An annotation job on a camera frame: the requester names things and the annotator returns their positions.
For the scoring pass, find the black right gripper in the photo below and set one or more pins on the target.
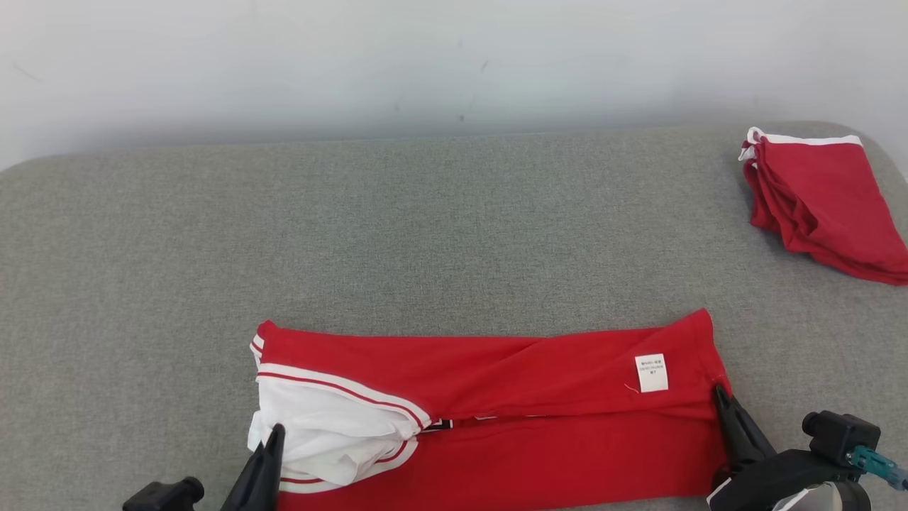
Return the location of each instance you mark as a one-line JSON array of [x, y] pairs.
[[773, 479]]

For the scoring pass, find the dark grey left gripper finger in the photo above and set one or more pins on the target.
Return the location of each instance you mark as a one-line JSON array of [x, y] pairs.
[[259, 475]]

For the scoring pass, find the red Bulls basketball jersey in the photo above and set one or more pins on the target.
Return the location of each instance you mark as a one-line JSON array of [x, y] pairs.
[[532, 447]]

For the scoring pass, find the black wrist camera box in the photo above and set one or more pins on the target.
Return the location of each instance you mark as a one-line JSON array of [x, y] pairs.
[[163, 495], [837, 434]]

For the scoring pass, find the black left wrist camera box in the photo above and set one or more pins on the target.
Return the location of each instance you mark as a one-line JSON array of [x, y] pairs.
[[163, 495]]

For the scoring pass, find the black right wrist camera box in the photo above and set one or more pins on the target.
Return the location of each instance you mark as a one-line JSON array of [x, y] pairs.
[[837, 434]]

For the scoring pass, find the red shorts with white stripe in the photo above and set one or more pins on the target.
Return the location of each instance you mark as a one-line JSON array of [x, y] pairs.
[[823, 199]]

